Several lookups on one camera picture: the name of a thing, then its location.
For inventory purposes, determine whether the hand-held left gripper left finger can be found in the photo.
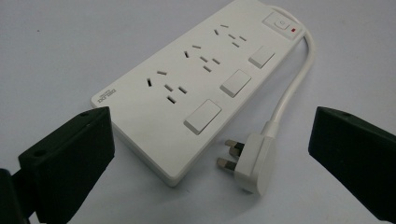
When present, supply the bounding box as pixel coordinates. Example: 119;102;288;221
11;105;116;224

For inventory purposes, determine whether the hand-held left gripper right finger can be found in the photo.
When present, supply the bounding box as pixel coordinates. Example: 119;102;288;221
307;105;396;224

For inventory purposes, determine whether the white three-pin plug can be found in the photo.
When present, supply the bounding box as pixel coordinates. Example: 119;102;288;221
216;133;277;196

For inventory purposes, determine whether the white power strip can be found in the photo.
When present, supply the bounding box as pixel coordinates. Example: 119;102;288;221
90;0;306;188

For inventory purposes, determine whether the white power cable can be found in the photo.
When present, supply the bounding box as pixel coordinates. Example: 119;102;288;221
261;5;317;138

